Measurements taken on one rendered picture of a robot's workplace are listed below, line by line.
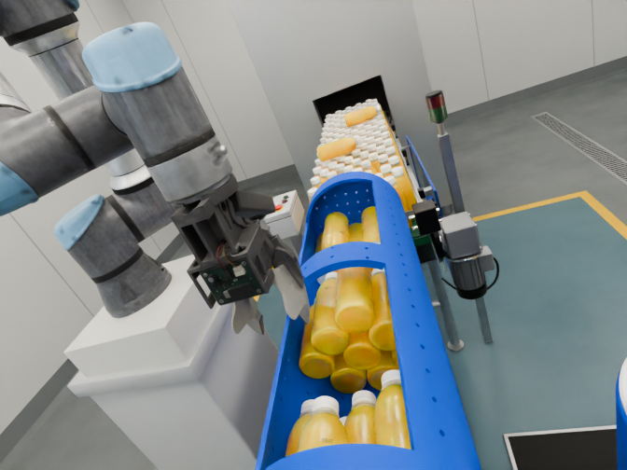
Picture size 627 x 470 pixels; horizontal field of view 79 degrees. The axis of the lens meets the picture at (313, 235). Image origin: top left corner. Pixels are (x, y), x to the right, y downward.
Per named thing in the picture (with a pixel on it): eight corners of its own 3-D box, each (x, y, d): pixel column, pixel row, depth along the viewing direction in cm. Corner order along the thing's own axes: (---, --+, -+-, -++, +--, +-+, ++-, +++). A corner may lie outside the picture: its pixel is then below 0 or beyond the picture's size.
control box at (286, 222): (274, 241, 143) (263, 218, 139) (283, 217, 160) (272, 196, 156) (299, 234, 141) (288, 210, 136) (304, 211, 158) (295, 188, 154)
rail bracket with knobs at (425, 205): (415, 241, 127) (408, 214, 123) (412, 230, 134) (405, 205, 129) (446, 233, 125) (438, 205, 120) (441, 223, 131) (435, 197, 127)
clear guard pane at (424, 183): (459, 291, 164) (434, 192, 143) (426, 212, 232) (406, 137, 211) (460, 291, 164) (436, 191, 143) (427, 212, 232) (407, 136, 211)
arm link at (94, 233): (86, 269, 86) (43, 220, 80) (140, 236, 91) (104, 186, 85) (90, 285, 76) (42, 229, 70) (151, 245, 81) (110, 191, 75)
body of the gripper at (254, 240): (210, 314, 42) (150, 220, 37) (231, 270, 49) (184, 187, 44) (274, 297, 40) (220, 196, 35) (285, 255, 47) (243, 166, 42)
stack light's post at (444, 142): (485, 342, 192) (438, 137, 145) (482, 337, 196) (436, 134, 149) (493, 341, 191) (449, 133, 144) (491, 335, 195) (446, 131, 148)
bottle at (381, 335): (417, 332, 66) (403, 271, 82) (381, 317, 65) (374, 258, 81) (396, 358, 69) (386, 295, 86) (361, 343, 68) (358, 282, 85)
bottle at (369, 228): (357, 208, 109) (359, 241, 92) (382, 202, 107) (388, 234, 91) (364, 229, 112) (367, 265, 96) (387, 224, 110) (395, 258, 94)
